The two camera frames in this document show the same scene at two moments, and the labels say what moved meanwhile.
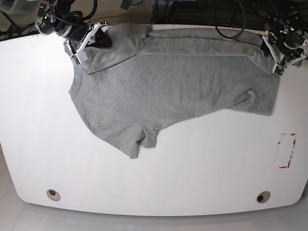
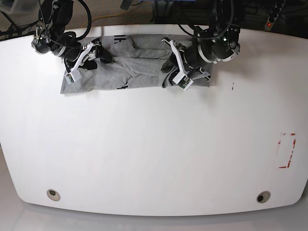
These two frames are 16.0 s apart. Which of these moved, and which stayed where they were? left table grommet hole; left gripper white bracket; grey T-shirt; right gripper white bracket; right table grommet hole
Moved: grey T-shirt; right gripper white bracket; left gripper white bracket
Stayed: right table grommet hole; left table grommet hole
